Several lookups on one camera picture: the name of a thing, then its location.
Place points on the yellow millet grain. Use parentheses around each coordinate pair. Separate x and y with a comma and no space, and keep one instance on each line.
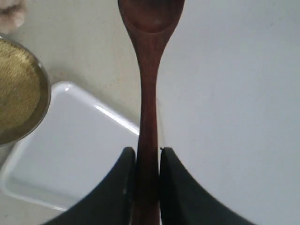
(19,86)

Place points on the steel bowl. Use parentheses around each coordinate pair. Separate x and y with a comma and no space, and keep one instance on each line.
(21,132)

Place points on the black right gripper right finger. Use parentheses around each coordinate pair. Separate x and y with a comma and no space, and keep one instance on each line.
(184,202)

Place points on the white rectangular plastic tray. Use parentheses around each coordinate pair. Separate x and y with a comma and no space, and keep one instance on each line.
(69,153)

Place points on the dark red wooden spoon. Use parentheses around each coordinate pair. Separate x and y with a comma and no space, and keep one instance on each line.
(150,24)

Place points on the beige teddy bear striped sweater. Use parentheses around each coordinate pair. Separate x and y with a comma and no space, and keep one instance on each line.
(12,15)

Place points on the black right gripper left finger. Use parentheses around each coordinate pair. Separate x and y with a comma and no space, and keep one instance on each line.
(110,202)

